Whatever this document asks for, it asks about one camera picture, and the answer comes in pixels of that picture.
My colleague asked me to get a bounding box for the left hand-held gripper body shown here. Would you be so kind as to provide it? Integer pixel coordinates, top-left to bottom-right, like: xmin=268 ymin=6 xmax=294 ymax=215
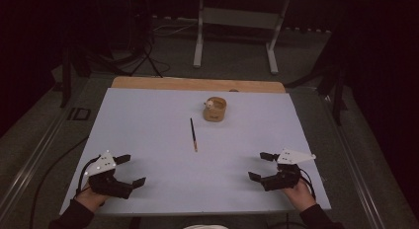
xmin=84 ymin=150 xmax=134 ymax=200

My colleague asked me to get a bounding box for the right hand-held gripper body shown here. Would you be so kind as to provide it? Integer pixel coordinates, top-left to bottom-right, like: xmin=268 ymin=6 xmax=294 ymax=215
xmin=261 ymin=148 xmax=316 ymax=192

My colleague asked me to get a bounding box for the wooden pen holder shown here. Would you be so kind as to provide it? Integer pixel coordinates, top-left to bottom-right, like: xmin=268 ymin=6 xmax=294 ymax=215
xmin=203 ymin=96 xmax=228 ymax=122

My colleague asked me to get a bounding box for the person's left hand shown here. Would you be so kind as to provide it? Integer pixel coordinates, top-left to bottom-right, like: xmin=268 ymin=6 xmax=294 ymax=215
xmin=74 ymin=184 xmax=110 ymax=213

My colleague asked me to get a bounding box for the person's right hand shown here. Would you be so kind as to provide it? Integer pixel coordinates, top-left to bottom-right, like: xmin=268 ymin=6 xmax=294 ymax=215
xmin=283 ymin=179 xmax=317 ymax=213

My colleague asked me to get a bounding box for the pale blue board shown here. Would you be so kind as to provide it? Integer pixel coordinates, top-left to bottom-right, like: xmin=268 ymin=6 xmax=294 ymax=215
xmin=58 ymin=87 xmax=332 ymax=217

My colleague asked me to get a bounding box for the black floor plate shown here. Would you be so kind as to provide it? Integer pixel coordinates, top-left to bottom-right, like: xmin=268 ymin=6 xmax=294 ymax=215
xmin=67 ymin=107 xmax=92 ymax=121

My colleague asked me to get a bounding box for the wooden table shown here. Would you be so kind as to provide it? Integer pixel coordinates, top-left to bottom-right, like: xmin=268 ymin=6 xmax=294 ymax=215
xmin=111 ymin=76 xmax=287 ymax=94

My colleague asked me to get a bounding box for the black stand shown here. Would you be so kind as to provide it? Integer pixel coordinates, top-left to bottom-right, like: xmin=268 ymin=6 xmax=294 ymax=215
xmin=285 ymin=35 xmax=349 ymax=126
xmin=58 ymin=47 xmax=92 ymax=109

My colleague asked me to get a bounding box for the black tripod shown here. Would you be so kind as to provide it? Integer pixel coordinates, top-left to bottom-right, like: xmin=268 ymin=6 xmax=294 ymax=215
xmin=129 ymin=0 xmax=164 ymax=79

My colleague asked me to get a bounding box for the left hand-held gripper cable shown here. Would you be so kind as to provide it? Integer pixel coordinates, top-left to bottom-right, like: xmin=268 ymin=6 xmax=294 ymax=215
xmin=76 ymin=155 xmax=102 ymax=197

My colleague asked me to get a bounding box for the hand-held gripper cable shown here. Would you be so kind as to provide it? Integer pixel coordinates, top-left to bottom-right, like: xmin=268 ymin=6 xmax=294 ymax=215
xmin=297 ymin=169 xmax=317 ymax=201
xmin=76 ymin=155 xmax=102 ymax=197

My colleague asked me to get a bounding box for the right hand-held gripper cable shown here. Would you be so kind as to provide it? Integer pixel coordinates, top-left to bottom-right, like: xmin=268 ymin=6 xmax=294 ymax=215
xmin=297 ymin=169 xmax=317 ymax=201

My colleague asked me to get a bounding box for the black floor cable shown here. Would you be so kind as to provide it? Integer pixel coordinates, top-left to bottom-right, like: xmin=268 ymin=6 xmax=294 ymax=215
xmin=29 ymin=134 xmax=90 ymax=229

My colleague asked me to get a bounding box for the metal floor rail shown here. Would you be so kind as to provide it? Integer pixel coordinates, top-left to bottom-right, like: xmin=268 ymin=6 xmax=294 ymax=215
xmin=0 ymin=104 xmax=75 ymax=217
xmin=320 ymin=94 xmax=386 ymax=229

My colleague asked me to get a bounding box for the white floor cable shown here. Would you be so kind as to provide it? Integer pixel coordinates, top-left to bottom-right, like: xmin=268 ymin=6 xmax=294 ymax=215
xmin=152 ymin=23 xmax=199 ymax=38

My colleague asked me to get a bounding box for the white metal stand frame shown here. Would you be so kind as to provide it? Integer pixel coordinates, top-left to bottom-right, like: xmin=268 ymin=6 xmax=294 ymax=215
xmin=193 ymin=0 xmax=291 ymax=75

